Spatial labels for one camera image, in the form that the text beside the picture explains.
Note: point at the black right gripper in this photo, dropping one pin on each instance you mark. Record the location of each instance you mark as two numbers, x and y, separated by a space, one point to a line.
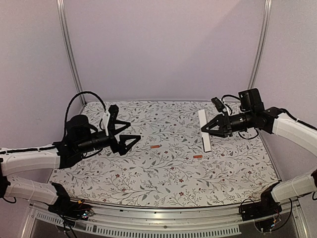
226 124

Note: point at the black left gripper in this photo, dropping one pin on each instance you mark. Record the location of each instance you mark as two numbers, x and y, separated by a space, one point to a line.
120 146

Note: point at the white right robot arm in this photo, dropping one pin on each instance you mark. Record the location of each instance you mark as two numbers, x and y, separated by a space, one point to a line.
277 121

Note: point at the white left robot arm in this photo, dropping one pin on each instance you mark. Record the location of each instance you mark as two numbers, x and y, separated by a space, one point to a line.
59 155

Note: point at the floral patterned table mat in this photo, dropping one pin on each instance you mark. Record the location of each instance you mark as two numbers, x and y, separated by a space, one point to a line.
235 169

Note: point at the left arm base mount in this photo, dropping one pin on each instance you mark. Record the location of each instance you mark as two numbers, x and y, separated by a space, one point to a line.
69 210

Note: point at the right aluminium frame post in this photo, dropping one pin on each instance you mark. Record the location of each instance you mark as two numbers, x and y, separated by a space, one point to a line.
261 43

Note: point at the aluminium frame post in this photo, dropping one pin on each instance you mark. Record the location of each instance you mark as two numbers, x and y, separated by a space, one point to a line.
261 43
68 46

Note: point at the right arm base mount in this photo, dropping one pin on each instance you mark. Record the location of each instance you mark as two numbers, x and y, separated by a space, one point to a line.
250 210

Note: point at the front aluminium rail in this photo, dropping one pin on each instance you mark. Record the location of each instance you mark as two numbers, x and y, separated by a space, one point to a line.
118 221

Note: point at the left aluminium frame post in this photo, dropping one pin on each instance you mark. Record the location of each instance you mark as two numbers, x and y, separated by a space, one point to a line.
68 46

